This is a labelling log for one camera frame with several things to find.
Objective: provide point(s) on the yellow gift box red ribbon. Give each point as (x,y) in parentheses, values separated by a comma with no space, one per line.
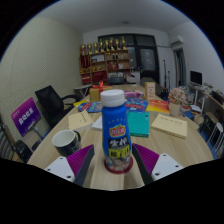
(96,95)

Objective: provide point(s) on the white wall air conditioner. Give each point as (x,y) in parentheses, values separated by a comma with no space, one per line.
(176,41)

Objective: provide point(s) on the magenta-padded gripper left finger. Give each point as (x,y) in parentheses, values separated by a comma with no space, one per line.
(63,166)

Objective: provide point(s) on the white booklet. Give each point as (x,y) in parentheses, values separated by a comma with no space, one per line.
(97,124)

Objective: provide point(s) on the pink package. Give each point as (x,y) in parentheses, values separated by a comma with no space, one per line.
(134,94)

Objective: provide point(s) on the black tripod stand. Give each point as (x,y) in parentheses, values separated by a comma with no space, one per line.
(164,75)

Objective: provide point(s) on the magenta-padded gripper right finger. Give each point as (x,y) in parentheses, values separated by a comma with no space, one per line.
(160,166)

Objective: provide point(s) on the teal notebook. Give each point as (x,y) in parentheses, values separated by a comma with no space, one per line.
(138,124)

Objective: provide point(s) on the blue drink bottle white cap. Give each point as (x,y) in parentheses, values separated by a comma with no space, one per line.
(116,133)

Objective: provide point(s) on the black framed glass door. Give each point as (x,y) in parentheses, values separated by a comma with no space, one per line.
(146,58)

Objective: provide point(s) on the black computer monitor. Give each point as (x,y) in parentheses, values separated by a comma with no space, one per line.
(196,77)

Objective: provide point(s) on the large kraft paper book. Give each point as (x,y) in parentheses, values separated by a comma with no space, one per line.
(169,126)

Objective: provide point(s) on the black office chair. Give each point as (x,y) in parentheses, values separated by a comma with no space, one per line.
(50,101)

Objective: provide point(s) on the black mug white inside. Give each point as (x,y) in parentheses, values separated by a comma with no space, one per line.
(65,146)

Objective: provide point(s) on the black slatted chair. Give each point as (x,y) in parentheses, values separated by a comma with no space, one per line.
(20,150)

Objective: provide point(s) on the blue colourful book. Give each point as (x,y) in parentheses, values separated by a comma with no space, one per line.
(136,105)
(89,107)

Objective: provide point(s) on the grey armchair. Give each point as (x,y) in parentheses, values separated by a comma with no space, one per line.
(159,86)

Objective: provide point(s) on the white round stool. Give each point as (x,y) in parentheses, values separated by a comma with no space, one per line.
(218,131)

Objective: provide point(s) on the pink flowers in white pot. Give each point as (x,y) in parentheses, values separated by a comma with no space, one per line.
(176,96)

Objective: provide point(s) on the orange book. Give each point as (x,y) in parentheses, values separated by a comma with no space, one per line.
(158,106)

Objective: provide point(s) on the purple sign board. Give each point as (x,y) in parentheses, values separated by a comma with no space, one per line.
(26,116)

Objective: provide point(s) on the long cluttered wall desk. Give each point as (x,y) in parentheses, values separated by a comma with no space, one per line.
(210,100)

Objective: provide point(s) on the standing beige box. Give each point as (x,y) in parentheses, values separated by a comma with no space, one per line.
(150,90)

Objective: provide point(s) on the wooden shelf unit with trophies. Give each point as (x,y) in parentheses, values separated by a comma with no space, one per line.
(105,66)

